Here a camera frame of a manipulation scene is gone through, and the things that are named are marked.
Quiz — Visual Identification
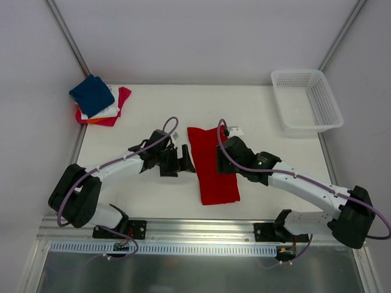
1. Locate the red t shirt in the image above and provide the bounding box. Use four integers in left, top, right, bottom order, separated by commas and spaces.
187, 127, 240, 205

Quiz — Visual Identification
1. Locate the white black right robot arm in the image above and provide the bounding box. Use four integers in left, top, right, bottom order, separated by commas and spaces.
216, 136, 375, 249

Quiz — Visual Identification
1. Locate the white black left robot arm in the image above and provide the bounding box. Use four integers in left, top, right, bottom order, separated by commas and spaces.
48, 129, 195, 239

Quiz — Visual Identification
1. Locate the folded white t shirt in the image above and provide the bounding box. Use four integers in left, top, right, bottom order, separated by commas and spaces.
76, 85, 120, 120

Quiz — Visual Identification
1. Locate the folded orange t shirt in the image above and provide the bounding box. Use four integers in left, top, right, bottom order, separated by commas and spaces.
84, 116, 118, 127

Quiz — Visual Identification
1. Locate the white perforated plastic basket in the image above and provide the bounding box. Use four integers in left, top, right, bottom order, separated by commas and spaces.
271, 69, 344, 136

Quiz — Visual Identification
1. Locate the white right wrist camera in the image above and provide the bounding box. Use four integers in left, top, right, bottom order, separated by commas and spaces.
224, 126, 244, 138

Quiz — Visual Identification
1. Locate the aluminium extrusion mounting rail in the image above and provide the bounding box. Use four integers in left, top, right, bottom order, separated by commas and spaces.
35, 215, 367, 245

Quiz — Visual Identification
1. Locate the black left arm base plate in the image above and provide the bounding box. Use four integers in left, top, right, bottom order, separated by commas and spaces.
92, 219, 147, 240

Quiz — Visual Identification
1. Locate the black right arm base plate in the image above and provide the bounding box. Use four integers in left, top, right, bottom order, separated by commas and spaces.
253, 222, 309, 243

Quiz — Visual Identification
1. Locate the white slotted cable duct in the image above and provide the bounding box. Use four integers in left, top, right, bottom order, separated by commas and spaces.
49, 241, 277, 258

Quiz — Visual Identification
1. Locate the right aluminium corner post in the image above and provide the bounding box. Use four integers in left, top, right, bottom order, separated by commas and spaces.
318, 0, 368, 73

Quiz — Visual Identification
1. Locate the aluminium corner post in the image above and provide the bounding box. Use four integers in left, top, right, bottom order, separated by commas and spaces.
318, 0, 368, 73
43, 0, 90, 77

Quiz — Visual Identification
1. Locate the left aluminium corner post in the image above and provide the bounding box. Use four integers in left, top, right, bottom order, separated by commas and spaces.
43, 0, 90, 77

